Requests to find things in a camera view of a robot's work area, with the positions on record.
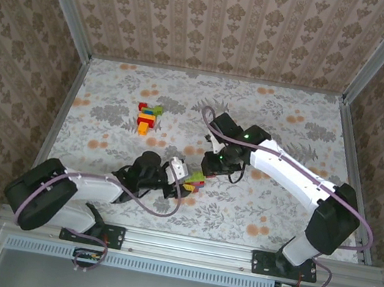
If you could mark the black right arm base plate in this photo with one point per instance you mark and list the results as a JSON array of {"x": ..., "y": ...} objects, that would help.
[{"x": 262, "y": 263}]

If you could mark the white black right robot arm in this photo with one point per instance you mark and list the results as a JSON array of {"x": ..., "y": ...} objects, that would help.
[{"x": 290, "y": 175}]

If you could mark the multicolour lego brick stack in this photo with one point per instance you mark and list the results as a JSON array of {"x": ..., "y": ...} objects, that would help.
[
  {"x": 146, "y": 118},
  {"x": 196, "y": 178}
]

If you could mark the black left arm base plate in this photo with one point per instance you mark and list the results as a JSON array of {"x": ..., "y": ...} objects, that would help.
[{"x": 115, "y": 238}]

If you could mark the wide aluminium frame beam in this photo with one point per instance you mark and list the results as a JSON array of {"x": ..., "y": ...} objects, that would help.
[{"x": 188, "y": 248}]

